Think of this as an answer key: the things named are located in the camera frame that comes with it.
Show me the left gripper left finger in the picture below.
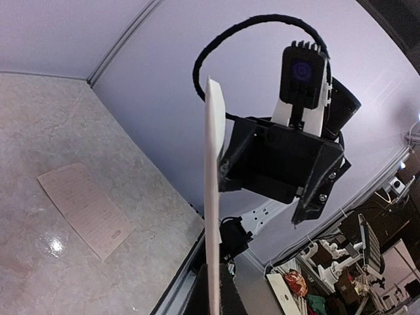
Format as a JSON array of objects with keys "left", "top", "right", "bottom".
[{"left": 180, "top": 264, "right": 210, "bottom": 315}]

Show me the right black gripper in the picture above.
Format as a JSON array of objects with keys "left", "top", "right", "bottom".
[{"left": 218, "top": 117, "right": 351, "bottom": 225}]

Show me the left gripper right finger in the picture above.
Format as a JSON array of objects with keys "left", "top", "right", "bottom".
[{"left": 219, "top": 264, "right": 248, "bottom": 315}]

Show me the beige ornate letter paper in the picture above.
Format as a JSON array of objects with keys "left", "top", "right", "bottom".
[{"left": 204, "top": 78, "right": 226, "bottom": 314}]

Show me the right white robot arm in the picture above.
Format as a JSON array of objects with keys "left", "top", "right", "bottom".
[{"left": 219, "top": 79, "right": 360, "bottom": 263}]

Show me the white board with hole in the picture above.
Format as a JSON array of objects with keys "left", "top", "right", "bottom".
[{"left": 266, "top": 273, "right": 301, "bottom": 315}]

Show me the pink printed card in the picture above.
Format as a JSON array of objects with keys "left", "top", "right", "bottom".
[{"left": 37, "top": 163, "right": 135, "bottom": 261}]

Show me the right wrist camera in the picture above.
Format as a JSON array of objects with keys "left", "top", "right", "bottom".
[{"left": 280, "top": 41, "right": 328, "bottom": 110}]

